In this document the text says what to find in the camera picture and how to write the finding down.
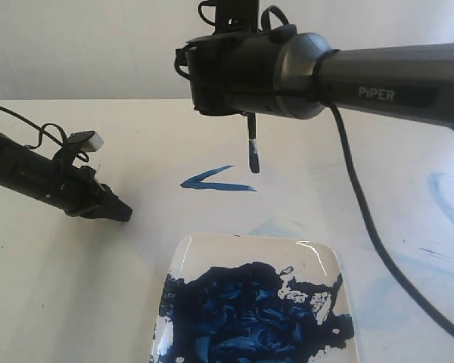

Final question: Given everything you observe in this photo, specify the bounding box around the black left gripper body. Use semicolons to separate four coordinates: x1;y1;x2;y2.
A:
37;164;105;216

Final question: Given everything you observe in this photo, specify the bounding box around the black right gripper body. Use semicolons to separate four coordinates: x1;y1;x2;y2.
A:
174;24;288;116

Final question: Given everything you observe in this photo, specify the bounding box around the black paintbrush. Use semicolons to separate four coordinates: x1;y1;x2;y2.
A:
245;113;260;174

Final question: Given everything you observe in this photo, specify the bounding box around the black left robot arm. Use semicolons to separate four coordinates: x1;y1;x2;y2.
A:
0;131;132;222

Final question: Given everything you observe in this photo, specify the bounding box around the white paper sheet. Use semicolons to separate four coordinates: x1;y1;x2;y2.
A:
106;140;306;265

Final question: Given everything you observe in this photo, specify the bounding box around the white square paint plate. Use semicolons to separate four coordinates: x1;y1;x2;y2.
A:
149;234;359;362

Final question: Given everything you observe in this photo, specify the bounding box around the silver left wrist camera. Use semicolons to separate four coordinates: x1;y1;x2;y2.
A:
67;131;104;153

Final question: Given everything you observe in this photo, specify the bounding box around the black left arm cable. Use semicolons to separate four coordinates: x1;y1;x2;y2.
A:
0;100;92;167

